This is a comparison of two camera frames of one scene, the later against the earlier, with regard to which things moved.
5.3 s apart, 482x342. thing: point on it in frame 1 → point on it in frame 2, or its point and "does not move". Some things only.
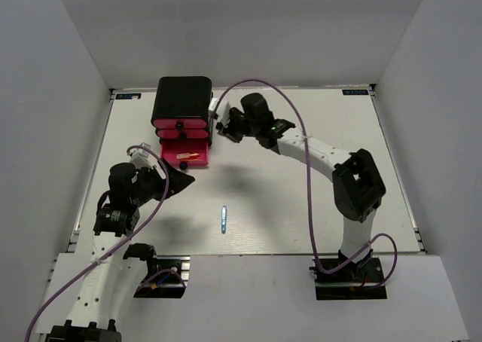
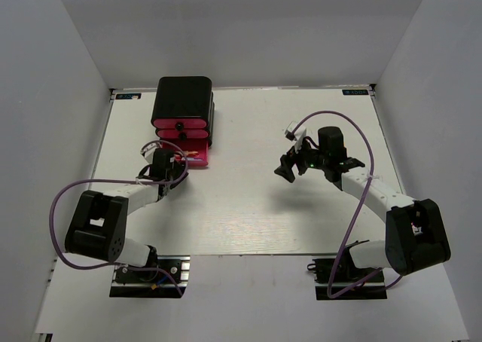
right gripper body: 236,127 → 306,157
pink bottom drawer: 184,153 does not move
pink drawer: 182,133 does not move
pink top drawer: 180,123 does not move
